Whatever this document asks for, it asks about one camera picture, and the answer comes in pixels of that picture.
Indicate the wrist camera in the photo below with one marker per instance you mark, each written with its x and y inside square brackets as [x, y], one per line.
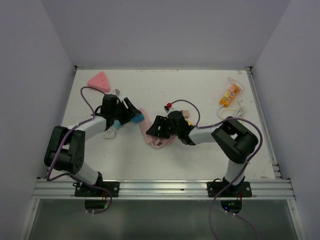
[117, 92]
[168, 107]

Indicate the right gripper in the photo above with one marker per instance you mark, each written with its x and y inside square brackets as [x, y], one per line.
[160, 122]

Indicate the orange power strip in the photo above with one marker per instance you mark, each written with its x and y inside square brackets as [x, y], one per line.
[225, 102]

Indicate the pink power strip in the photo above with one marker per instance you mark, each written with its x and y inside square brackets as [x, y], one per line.
[150, 136]

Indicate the pink triangular socket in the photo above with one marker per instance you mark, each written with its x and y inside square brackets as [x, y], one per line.
[100, 82]

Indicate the white adapter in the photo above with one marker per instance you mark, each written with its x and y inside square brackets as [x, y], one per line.
[109, 133]

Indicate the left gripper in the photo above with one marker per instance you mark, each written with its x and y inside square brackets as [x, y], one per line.
[130, 112]

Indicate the aluminium frame rail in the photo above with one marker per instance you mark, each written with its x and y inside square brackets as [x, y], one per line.
[65, 188]

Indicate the yellow charger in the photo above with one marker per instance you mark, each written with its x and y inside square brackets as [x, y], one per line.
[227, 94]

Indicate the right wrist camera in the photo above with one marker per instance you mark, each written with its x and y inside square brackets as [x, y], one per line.
[168, 107]

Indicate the teal usb charger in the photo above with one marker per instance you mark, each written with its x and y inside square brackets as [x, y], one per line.
[117, 125]

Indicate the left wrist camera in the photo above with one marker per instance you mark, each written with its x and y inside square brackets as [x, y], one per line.
[117, 92]

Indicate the blue adapter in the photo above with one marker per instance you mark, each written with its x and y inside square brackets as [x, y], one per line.
[138, 118]

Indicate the pink charger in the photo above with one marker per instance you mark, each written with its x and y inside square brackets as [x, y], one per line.
[233, 88]

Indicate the pink brown plug cube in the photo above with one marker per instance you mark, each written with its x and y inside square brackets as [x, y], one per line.
[185, 114]

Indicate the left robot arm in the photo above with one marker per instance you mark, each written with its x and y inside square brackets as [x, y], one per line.
[65, 153]

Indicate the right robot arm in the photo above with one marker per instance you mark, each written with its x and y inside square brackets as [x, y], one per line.
[238, 138]

